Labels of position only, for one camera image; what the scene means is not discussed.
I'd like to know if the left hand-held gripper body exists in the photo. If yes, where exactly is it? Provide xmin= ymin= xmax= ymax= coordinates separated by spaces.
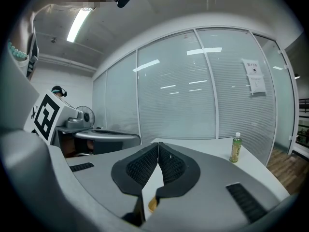
xmin=23 ymin=93 xmax=85 ymax=145

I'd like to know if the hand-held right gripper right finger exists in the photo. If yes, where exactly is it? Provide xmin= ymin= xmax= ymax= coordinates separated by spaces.
xmin=147 ymin=142 xmax=290 ymax=225

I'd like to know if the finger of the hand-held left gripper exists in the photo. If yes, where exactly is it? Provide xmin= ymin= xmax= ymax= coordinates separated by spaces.
xmin=74 ymin=129 xmax=141 ymax=155

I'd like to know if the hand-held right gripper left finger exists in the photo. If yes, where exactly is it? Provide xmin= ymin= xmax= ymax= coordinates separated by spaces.
xmin=65 ymin=142 xmax=159 ymax=227

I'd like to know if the black standing fan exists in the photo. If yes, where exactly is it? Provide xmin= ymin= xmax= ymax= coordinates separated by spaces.
xmin=76 ymin=105 xmax=96 ymax=126

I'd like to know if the green tea bottle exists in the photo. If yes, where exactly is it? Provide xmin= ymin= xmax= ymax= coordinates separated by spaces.
xmin=229 ymin=132 xmax=243 ymax=163

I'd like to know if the person's white printed shirt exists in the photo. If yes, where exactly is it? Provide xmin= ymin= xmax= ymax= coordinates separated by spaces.
xmin=0 ymin=44 xmax=41 ymax=130

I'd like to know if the person's neck and chest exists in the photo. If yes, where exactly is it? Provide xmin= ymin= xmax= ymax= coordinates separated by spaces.
xmin=9 ymin=3 xmax=37 ymax=55

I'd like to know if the ceiling light strip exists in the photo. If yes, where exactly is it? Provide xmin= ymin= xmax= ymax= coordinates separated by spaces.
xmin=66 ymin=8 xmax=93 ymax=43

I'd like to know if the paper notice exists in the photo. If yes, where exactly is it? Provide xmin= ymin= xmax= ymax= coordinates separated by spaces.
xmin=242 ymin=58 xmax=267 ymax=96

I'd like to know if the gray harness strap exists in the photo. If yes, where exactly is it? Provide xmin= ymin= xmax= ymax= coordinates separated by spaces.
xmin=26 ymin=32 xmax=40 ymax=78

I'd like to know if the teal bead necklace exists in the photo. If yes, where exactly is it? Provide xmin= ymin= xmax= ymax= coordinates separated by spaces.
xmin=7 ymin=40 xmax=28 ymax=59

